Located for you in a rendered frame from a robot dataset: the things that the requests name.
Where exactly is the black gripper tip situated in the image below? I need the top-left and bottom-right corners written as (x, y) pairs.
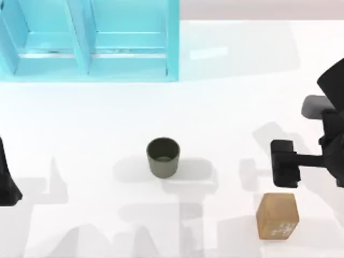
top-left (0, 137), bottom-right (23, 207)

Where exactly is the dark green cup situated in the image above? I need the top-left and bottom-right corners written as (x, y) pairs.
top-left (146, 137), bottom-right (181, 178)

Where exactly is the brown wooden cube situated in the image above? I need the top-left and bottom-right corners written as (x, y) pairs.
top-left (255, 192), bottom-right (300, 240)

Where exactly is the light blue rack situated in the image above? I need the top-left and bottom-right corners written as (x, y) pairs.
top-left (0, 0), bottom-right (180, 83)

